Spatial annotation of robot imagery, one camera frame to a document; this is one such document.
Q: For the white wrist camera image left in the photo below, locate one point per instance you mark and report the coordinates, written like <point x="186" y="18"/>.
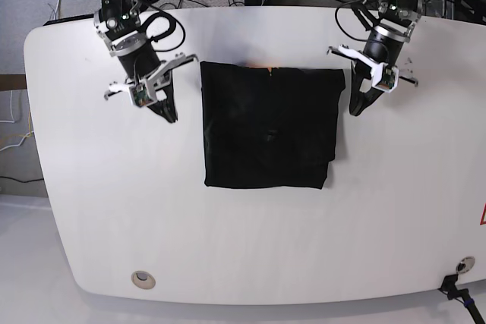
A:
<point x="139" y="95"/>

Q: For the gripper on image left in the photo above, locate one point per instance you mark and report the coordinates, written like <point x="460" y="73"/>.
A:
<point x="142" y="65"/>

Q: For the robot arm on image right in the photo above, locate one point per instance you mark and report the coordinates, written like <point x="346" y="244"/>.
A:
<point x="390" y="24"/>

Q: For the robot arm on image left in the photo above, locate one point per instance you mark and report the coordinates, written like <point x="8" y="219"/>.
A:
<point x="119" y="20"/>

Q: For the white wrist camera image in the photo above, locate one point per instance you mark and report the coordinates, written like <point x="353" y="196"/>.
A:
<point x="384" y="77"/>
<point x="139" y="95"/>

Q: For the metal table grommet right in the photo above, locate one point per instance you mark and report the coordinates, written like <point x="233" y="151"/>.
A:
<point x="465" y="265"/>

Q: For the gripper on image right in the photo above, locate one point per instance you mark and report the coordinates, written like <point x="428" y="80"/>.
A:
<point x="359" y="100"/>

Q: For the black T-shirt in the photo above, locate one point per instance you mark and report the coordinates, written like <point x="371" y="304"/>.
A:
<point x="269" y="127"/>

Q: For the beige table grommet left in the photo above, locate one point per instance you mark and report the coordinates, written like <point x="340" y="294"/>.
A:
<point x="143" y="280"/>

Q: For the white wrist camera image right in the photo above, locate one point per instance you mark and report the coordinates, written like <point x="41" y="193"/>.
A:
<point x="384" y="77"/>

